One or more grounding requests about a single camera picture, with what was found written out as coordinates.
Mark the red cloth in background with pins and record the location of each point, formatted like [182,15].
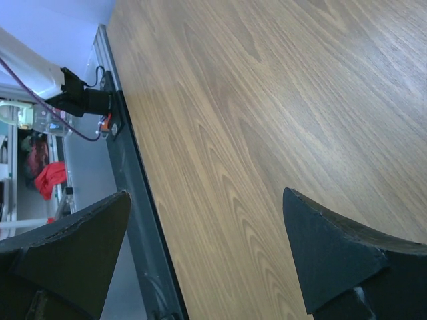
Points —
[53,174]

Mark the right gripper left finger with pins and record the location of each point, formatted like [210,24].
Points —
[63,270]

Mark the aluminium frame rail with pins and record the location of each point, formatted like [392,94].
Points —
[101,71]

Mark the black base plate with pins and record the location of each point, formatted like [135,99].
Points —
[154,270]

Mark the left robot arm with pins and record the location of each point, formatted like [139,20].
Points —
[56,86]

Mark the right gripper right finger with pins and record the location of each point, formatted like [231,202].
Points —
[347,270]

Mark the background shelf clutter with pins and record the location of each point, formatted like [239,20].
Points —
[31,138]

